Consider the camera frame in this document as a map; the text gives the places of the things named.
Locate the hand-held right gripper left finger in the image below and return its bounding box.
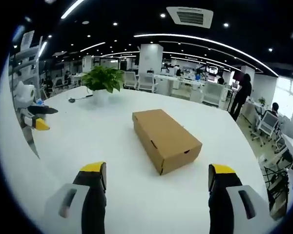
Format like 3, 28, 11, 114
44, 160, 107, 234

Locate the white square pillar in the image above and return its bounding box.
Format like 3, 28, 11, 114
138, 43, 164, 75

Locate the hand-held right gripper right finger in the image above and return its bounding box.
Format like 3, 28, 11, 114
208, 163, 277, 234

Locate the green potted plant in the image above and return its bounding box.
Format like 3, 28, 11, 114
81, 65, 125, 93

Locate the brown cardboard shoe box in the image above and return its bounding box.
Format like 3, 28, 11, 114
132, 109, 203, 176

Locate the white plant pot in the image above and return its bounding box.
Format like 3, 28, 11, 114
91, 89, 110, 105

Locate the ceiling air conditioner vent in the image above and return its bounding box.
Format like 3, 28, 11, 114
166, 6, 213, 29

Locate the white office chair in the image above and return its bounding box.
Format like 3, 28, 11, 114
123, 71, 138, 90
202, 82, 226, 108
273, 131, 293, 161
137, 73, 157, 93
250, 110, 280, 147

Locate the black cable with round puck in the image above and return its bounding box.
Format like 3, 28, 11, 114
68, 94, 93, 103

